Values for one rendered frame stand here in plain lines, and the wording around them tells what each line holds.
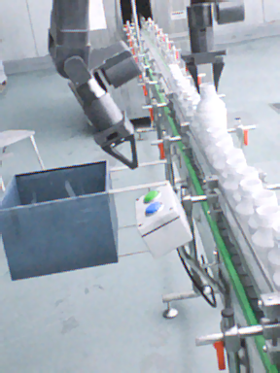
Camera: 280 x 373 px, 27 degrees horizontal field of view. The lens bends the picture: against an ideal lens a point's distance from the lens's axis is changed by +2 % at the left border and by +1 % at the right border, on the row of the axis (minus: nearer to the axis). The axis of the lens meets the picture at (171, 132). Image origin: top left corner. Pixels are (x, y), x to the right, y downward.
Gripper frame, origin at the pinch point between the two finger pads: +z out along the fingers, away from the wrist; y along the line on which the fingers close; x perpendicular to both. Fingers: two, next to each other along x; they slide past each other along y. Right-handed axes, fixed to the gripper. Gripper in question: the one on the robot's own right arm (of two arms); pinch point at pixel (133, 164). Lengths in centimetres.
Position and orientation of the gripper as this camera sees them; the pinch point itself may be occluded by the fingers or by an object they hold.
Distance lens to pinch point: 110.2
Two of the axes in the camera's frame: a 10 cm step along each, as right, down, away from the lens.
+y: -1.0, -2.6, 9.6
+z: 4.6, 8.4, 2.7
